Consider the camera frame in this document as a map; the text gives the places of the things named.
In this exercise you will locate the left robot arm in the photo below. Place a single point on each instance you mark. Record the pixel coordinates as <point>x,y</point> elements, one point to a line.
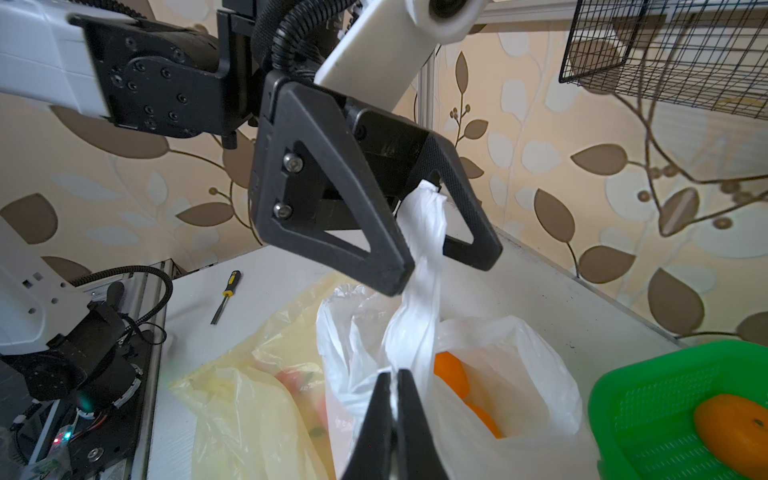
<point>105,60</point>

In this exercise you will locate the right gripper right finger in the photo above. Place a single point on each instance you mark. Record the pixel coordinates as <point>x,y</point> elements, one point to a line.
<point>416,456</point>

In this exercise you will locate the small screwdriver left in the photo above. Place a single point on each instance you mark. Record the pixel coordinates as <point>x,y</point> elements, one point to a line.
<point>231,286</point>

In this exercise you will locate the back wire basket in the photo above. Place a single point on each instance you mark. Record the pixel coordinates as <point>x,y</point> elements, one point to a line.
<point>709,55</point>

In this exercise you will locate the yellow plastic bag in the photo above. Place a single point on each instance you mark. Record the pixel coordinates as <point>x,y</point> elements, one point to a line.
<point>261,406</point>

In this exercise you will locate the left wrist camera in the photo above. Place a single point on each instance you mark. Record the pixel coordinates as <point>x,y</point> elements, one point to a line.
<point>387,45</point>

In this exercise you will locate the white plastic bag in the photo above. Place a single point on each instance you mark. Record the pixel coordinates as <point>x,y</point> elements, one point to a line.
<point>499,401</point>

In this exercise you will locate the green plastic basket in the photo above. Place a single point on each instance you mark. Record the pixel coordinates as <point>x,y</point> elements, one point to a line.
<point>642,415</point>

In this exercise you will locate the orange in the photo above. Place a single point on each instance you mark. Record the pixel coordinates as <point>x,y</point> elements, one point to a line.
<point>734,430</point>
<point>486,419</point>
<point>451,371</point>

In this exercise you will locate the black handled tool on rail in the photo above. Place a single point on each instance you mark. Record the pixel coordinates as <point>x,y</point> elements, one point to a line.
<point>115,295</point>

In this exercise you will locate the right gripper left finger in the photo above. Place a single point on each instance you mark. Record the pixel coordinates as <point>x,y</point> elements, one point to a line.
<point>372,455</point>

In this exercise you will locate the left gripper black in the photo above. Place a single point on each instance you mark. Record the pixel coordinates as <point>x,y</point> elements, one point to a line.
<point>327,171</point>

